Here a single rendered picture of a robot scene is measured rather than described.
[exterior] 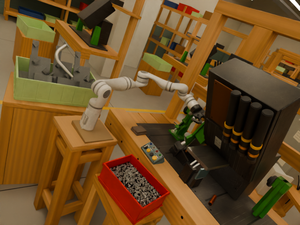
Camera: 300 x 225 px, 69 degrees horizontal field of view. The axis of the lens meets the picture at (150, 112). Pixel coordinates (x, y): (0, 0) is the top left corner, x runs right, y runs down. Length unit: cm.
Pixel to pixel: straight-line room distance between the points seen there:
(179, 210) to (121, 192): 32
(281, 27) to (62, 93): 156
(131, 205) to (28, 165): 121
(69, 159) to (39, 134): 56
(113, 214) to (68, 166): 45
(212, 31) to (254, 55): 42
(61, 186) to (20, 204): 63
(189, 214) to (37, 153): 132
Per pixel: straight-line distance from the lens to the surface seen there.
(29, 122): 182
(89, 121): 141
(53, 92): 177
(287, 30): 163
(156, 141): 156
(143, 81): 162
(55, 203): 167
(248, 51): 168
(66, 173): 147
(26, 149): 198
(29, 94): 176
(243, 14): 180
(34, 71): 196
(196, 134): 138
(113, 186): 115
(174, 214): 126
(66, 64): 201
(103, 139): 143
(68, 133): 142
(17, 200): 214
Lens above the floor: 167
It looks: 23 degrees down
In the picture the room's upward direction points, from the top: 24 degrees clockwise
